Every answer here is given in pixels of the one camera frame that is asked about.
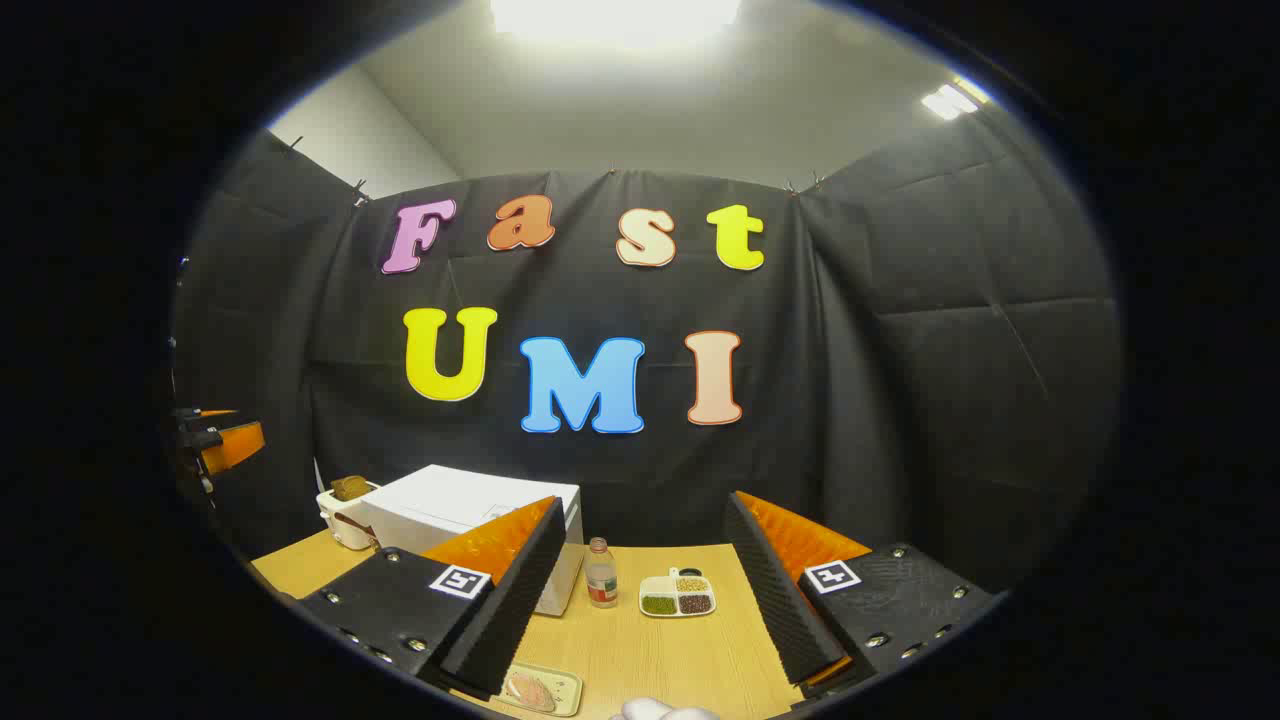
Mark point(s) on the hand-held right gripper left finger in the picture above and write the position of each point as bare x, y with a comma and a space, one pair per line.
510, 610

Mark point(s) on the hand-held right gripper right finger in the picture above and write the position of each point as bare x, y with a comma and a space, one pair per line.
775, 590

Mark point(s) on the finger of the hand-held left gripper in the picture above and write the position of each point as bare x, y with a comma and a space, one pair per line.
235, 445

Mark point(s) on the sesame bread bun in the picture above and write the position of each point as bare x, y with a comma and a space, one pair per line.
530, 690

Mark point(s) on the white microwave oven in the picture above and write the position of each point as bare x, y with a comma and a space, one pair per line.
440, 505

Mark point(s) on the pale green tray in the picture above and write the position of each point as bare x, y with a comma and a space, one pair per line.
568, 685

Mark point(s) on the clear plastic bottle red label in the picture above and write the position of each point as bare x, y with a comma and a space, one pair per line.
601, 580

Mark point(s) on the white divided dish with beans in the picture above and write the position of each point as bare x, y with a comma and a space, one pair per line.
678, 597

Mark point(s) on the brown bread slice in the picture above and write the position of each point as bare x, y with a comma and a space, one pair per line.
350, 488

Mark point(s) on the white toaster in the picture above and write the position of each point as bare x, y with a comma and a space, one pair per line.
345, 530

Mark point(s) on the black backdrop cloth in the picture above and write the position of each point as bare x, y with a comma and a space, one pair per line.
900, 380

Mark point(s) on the small ceiling light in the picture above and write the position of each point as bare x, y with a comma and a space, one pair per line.
952, 100

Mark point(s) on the large ceiling light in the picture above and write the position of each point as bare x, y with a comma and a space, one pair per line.
615, 18

